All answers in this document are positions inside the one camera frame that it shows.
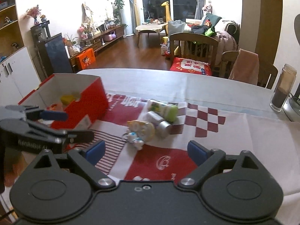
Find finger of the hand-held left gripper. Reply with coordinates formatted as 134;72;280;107
26;123;95;144
23;106;69;122

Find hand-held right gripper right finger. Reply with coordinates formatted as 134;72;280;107
178;140;266;189

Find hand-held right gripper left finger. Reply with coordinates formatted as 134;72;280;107
33;140;116;189

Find red figure keychain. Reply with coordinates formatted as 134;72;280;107
46;104;64;112

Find yellow small box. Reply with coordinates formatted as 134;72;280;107
60;95;80;105

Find red cardboard box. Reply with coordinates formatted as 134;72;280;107
17;73;109;150

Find red white printed cloth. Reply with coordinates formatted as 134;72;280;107
89;91;300;196

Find silver bottle white cap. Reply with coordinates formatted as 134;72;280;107
146;111;172;138

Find green lid bottle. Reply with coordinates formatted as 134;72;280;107
148;99;179;122

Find correction tape dispenser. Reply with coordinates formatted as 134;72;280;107
127;119;155;143

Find white cabinet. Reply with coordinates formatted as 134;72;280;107
0;46;41;106

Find black water dispenser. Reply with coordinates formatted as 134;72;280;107
30;20;74;75

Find orange gift box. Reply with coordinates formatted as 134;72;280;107
75;48;96;71

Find wooden tv cabinet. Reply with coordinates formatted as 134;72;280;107
69;25;125;68

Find wooden display shelf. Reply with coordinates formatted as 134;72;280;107
0;0;25;64

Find pink small bag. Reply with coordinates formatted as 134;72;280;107
105;30;117;42

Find pink towel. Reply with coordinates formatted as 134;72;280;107
228;48;260;85

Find clear jar brown contents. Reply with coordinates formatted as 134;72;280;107
270;64;297;112

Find pink flower vase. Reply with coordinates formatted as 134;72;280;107
23;5;42;26

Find pink coat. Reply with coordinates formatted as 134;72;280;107
214;21;238;64

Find wooden slatted chair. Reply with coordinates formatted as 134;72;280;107
169;33;219;72

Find dark clothes pile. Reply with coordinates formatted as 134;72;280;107
191;23;208;35

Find white standing air conditioner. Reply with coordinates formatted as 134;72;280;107
116;0;134;37

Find grey plastic bag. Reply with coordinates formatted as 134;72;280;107
167;20;186;44

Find green potted plant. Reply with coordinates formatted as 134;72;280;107
114;0;128;29

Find wooden coffee table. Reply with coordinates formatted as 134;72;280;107
135;23;168;46

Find sofa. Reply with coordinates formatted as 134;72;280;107
185;13;241;71

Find green pillow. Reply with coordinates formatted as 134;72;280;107
206;13;223;27

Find yellow giraffe toy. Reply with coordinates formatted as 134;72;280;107
161;1;175;35

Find blue white figure keychain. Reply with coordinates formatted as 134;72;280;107
121;132;144;151

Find white wall hanging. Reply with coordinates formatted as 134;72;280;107
82;0;115;29

